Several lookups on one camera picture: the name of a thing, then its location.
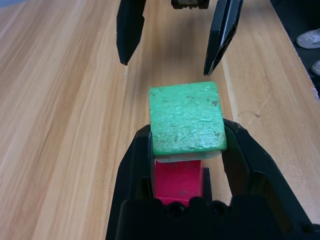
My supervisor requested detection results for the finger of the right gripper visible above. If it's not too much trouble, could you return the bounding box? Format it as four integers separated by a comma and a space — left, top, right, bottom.
116, 0, 146, 66
203, 0, 244, 76

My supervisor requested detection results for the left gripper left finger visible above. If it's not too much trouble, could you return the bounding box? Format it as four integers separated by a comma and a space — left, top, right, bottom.
106, 124, 156, 240

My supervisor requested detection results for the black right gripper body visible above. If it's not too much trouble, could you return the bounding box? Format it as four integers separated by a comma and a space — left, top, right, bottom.
171, 0, 210, 10

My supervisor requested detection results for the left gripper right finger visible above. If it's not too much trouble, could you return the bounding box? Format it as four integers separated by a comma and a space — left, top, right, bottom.
223, 118, 313, 226

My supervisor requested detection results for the red wooden block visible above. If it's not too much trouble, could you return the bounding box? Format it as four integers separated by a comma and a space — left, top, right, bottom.
154, 159, 204, 208

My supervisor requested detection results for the green wooden block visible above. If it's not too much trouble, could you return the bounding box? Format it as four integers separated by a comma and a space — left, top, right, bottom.
147, 80, 228, 162

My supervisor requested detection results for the white perforated shoe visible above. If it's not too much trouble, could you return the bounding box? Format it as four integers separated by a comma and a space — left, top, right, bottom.
296, 28, 320, 50
310, 59, 320, 76

